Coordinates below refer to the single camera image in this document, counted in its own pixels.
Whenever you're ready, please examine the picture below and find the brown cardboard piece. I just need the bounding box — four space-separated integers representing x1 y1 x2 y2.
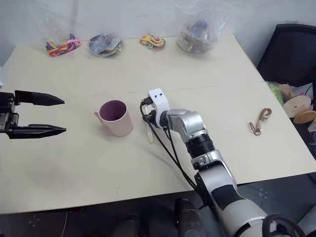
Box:
278 83 296 100

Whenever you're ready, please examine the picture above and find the clear bag of printed badges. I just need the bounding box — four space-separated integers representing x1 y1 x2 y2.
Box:
87 32 124 58

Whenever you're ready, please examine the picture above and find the bag of green pieces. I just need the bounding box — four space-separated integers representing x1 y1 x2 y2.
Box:
265 80 285 106

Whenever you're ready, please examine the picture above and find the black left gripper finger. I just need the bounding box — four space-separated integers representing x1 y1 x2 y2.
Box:
6 123 68 140
14 90 66 107

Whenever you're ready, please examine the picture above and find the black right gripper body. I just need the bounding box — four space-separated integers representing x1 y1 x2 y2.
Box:
141 97 162 128

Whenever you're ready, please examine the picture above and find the clear bag of colourful ropes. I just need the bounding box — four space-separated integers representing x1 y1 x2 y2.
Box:
29 0 82 58

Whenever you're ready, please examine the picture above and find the black ring-shaped part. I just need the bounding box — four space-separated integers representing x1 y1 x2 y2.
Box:
262 213 307 237

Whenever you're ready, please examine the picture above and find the wooden spool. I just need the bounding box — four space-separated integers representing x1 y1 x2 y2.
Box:
294 110 316 124
282 94 314 115

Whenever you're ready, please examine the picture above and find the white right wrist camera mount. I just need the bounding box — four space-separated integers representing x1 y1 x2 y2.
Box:
147 87 171 119

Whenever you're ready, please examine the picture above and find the pink mug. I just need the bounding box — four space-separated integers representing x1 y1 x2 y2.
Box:
93 99 135 137

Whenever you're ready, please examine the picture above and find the large clear bag of trinkets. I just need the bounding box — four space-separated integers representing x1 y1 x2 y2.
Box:
174 3 227 54

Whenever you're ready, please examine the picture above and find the black mesh office chair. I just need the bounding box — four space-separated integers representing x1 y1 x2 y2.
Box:
256 23 316 87

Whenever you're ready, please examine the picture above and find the colourful braided cord bundle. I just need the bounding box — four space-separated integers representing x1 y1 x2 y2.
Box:
139 34 167 49

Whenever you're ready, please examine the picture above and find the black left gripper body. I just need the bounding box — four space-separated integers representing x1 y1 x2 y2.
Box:
0 91 20 135

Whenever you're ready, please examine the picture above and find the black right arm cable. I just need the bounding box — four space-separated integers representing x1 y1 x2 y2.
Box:
139 101 201 192

